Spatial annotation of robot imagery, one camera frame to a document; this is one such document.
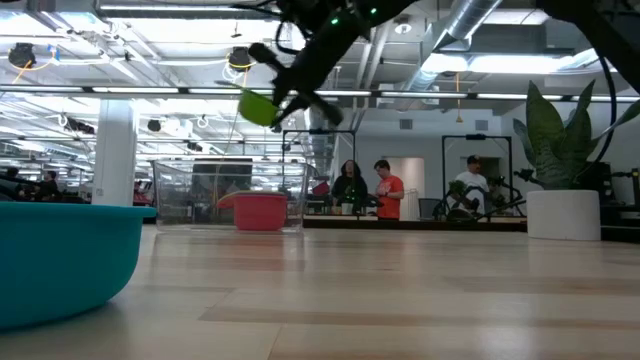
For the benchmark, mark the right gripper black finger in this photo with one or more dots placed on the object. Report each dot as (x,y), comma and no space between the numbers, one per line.
(283,85)
(289,110)

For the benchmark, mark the green measuring cup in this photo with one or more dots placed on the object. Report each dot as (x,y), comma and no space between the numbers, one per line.
(257,107)

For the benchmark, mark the red measuring cup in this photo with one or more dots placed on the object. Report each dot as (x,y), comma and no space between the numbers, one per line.
(260,215)

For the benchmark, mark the cyan blue measuring cup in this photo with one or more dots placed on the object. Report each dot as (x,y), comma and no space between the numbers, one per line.
(60,260)

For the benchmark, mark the background black robot arm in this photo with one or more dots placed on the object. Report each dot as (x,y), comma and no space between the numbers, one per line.
(500,202)

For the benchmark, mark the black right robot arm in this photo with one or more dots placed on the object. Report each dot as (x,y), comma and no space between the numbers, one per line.
(590,25)

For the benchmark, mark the clear plastic basket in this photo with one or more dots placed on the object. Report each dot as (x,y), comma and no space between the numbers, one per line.
(175,200)

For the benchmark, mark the person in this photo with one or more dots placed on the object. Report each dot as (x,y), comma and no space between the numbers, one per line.
(350,189)
(49,187)
(390,192)
(10,185)
(472,182)

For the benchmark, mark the dark background table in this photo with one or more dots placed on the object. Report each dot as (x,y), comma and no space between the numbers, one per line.
(425,224)

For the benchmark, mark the white square pillar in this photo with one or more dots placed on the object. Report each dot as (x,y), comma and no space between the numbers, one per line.
(115,150)

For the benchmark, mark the artificial green snake plant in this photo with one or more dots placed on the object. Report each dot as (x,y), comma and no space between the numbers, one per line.
(555,150)

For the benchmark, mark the white plant pot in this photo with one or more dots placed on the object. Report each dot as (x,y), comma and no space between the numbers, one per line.
(562,215)

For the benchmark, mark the black background equipment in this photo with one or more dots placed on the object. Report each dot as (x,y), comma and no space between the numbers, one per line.
(620,200)

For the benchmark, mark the black gantry frame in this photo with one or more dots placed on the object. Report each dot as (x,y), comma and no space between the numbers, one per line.
(320,131)
(475,136)

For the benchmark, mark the silver ventilation duct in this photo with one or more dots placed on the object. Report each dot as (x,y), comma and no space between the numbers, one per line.
(465,20)

